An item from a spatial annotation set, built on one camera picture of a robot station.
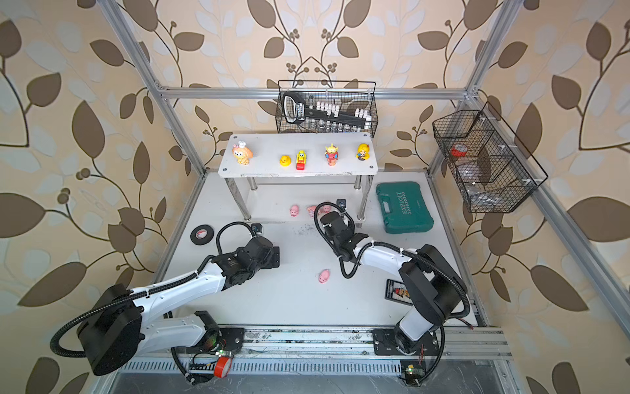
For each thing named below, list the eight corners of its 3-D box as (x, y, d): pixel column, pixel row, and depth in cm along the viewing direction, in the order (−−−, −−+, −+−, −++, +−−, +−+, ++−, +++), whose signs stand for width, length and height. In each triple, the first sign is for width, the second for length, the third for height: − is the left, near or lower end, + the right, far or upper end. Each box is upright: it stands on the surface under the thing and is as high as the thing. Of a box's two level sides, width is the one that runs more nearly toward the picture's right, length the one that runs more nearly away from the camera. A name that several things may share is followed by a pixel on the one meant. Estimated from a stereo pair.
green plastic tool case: (384, 233, 99) (386, 227, 96) (375, 186, 116) (377, 179, 112) (431, 233, 99) (435, 227, 96) (416, 186, 116) (419, 179, 112)
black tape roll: (189, 245, 98) (186, 242, 97) (196, 227, 104) (194, 224, 102) (210, 245, 98) (208, 242, 97) (216, 227, 104) (214, 224, 102)
